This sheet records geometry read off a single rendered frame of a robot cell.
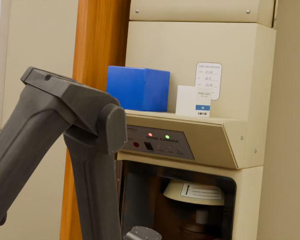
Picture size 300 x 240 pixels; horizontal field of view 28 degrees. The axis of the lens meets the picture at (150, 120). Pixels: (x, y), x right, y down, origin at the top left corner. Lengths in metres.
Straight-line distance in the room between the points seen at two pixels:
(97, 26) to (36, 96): 0.66
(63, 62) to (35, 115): 1.35
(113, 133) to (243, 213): 0.54
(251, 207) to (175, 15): 0.45
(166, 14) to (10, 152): 0.71
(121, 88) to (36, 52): 0.94
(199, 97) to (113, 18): 0.35
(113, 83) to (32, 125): 0.57
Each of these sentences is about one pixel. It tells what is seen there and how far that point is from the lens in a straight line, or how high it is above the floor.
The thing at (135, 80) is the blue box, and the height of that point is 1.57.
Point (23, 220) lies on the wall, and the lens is 2.23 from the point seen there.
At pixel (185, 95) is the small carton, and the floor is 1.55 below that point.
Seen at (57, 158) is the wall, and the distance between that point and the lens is 2.10.
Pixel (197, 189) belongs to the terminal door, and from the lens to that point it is 1.29.
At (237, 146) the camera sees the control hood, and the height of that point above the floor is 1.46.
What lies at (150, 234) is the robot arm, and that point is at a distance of 1.11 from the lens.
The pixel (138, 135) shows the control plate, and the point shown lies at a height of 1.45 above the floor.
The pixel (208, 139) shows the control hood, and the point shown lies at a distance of 1.19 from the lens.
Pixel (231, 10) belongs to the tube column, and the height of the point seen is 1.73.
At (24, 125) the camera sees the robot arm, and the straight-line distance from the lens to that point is 0.74.
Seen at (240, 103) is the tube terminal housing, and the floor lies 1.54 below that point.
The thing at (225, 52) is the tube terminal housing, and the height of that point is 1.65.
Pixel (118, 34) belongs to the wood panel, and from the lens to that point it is 1.46.
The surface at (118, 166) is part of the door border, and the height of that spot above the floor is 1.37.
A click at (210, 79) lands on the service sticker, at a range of 1.28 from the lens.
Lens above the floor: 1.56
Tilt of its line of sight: 3 degrees down
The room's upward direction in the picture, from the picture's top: 5 degrees clockwise
